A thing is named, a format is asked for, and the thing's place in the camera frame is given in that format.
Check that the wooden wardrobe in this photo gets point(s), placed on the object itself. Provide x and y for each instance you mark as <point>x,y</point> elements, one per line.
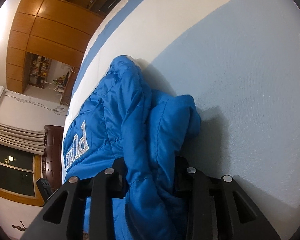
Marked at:
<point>46,30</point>

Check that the blue and white bedspread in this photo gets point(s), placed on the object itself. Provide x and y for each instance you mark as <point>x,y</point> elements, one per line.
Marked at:
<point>240,61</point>

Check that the blue puffer jacket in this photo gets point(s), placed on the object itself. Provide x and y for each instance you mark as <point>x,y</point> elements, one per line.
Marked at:
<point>124,118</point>

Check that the window with wooden frame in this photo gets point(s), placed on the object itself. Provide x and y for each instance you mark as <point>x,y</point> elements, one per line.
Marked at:
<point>19,172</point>

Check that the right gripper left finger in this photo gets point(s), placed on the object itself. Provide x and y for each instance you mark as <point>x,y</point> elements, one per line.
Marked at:
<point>62,217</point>

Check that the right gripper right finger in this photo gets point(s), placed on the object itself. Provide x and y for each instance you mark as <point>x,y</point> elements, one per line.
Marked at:
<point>217,208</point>

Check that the striped roman blind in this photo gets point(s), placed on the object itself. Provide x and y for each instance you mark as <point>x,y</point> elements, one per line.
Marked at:
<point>22,139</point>

